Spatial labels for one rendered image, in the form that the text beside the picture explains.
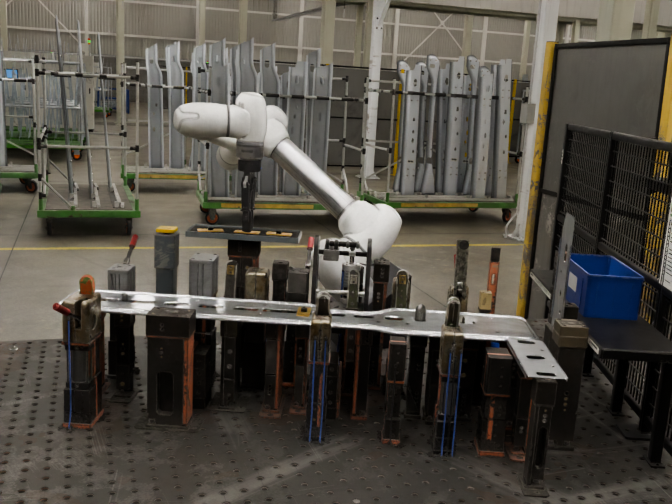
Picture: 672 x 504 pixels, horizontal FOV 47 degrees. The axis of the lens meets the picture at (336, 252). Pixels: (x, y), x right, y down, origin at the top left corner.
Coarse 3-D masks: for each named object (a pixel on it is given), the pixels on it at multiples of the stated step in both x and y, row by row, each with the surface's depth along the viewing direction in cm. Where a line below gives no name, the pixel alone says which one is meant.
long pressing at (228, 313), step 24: (120, 312) 220; (144, 312) 220; (216, 312) 223; (240, 312) 224; (264, 312) 225; (312, 312) 229; (336, 312) 230; (360, 312) 230; (384, 312) 232; (408, 312) 234; (432, 312) 235; (432, 336) 215; (480, 336) 216; (504, 336) 216; (528, 336) 217
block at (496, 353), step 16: (496, 352) 209; (496, 368) 205; (480, 384) 214; (496, 384) 206; (496, 400) 208; (480, 416) 213; (496, 416) 209; (480, 432) 211; (496, 432) 209; (480, 448) 210; (496, 448) 210
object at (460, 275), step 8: (464, 240) 235; (456, 248) 238; (464, 248) 235; (456, 256) 237; (464, 256) 238; (456, 264) 238; (464, 264) 238; (456, 272) 238; (464, 272) 238; (456, 280) 238; (464, 280) 238; (456, 288) 238; (464, 288) 238; (464, 296) 238
